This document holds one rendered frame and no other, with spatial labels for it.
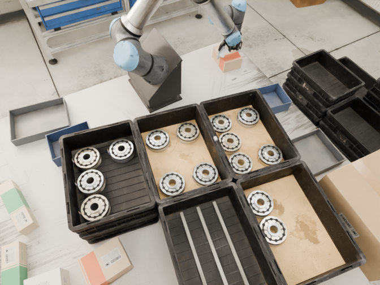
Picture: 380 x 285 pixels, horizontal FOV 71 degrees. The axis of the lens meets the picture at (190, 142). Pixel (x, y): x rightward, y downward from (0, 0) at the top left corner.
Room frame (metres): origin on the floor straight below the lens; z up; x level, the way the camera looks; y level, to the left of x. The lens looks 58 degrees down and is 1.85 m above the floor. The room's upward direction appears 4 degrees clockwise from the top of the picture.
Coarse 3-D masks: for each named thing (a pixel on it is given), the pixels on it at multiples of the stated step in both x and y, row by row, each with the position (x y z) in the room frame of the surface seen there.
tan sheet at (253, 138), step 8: (224, 112) 0.83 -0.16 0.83; (232, 112) 0.83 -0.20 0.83; (232, 120) 0.78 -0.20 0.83; (232, 128) 0.73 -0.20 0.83; (240, 128) 0.74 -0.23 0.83; (248, 128) 0.74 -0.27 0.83; (256, 128) 0.74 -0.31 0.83; (264, 128) 0.74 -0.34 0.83; (240, 136) 0.69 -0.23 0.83; (248, 136) 0.69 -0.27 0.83; (256, 136) 0.70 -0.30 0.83; (264, 136) 0.70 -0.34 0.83; (248, 144) 0.65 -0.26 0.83; (256, 144) 0.65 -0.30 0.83; (264, 144) 0.66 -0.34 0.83; (240, 152) 0.61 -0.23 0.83; (248, 152) 0.61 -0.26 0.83; (256, 152) 0.61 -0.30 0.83; (256, 160) 0.57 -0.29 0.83; (256, 168) 0.53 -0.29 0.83
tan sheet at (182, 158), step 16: (160, 128) 0.71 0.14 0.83; (176, 128) 0.71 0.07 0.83; (144, 144) 0.61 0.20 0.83; (176, 144) 0.63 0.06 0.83; (192, 144) 0.63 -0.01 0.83; (160, 160) 0.54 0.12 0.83; (176, 160) 0.55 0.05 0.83; (192, 160) 0.55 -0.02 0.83; (208, 160) 0.56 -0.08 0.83; (160, 176) 0.46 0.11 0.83; (160, 192) 0.40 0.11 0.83
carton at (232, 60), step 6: (216, 48) 1.37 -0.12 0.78; (216, 54) 1.34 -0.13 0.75; (228, 54) 1.32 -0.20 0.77; (234, 54) 1.32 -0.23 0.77; (216, 60) 1.33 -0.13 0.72; (222, 60) 1.27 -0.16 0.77; (228, 60) 1.27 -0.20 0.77; (234, 60) 1.27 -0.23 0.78; (240, 60) 1.29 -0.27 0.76; (222, 66) 1.26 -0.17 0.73; (228, 66) 1.25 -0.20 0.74; (234, 66) 1.27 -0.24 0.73; (240, 66) 1.29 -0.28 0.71
